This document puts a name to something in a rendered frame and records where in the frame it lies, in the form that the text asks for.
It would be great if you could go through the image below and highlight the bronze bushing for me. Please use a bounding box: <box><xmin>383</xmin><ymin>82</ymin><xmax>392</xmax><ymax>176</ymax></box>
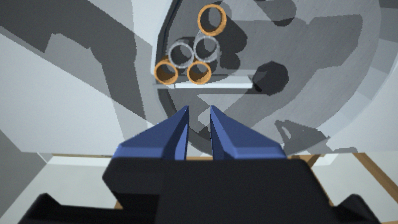
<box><xmin>187</xmin><ymin>56</ymin><xmax>211</xmax><ymax>84</ymax></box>
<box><xmin>154</xmin><ymin>55</ymin><xmax>180</xmax><ymax>85</ymax></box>
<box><xmin>197</xmin><ymin>4</ymin><xmax>227</xmax><ymax>36</ymax></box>

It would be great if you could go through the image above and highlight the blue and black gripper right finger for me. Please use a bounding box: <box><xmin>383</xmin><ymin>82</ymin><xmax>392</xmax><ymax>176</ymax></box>
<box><xmin>210</xmin><ymin>105</ymin><xmax>288</xmax><ymax>160</ymax></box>

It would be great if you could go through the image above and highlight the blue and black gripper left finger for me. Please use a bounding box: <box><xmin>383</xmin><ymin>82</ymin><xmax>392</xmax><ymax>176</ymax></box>
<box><xmin>111</xmin><ymin>105</ymin><xmax>189</xmax><ymax>160</ymax></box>

